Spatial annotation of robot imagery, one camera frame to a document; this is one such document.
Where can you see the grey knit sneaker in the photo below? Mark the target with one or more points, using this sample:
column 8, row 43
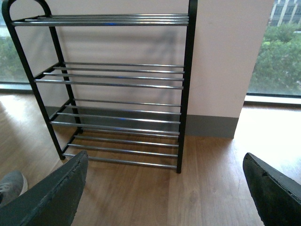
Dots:
column 13, row 185

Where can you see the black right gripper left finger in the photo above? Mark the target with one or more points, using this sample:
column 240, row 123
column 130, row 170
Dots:
column 51, row 202

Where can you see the black metal shoe rack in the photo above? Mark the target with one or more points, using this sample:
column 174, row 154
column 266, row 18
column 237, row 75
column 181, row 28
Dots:
column 66, row 124

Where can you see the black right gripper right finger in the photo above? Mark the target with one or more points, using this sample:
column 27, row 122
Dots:
column 276, row 196

